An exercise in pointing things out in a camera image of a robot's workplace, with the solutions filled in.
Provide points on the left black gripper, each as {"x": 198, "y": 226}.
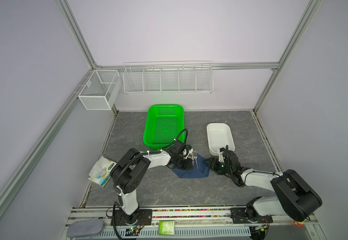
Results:
{"x": 188, "y": 162}

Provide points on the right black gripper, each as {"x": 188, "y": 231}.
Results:
{"x": 213, "y": 164}

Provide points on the dark blue paper napkin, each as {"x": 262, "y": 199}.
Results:
{"x": 200, "y": 170}

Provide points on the silver fork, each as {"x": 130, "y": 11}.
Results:
{"x": 195, "y": 159}

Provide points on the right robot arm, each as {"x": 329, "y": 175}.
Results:
{"x": 293, "y": 196}

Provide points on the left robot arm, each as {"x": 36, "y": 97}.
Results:
{"x": 129, "y": 171}

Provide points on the white ceramic dish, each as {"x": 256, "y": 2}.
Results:
{"x": 219, "y": 136}

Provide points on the green plastic basket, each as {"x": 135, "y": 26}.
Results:
{"x": 163, "y": 125}

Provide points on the tissue pack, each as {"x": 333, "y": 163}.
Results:
{"x": 100, "y": 173}

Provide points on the white mesh box basket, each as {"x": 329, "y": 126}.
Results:
{"x": 100, "y": 90}

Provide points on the grey cloth pad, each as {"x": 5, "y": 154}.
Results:
{"x": 85, "y": 228}

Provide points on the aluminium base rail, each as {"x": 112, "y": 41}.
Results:
{"x": 190, "y": 223}

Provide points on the white wire shelf rack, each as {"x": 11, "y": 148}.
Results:
{"x": 172, "y": 77}

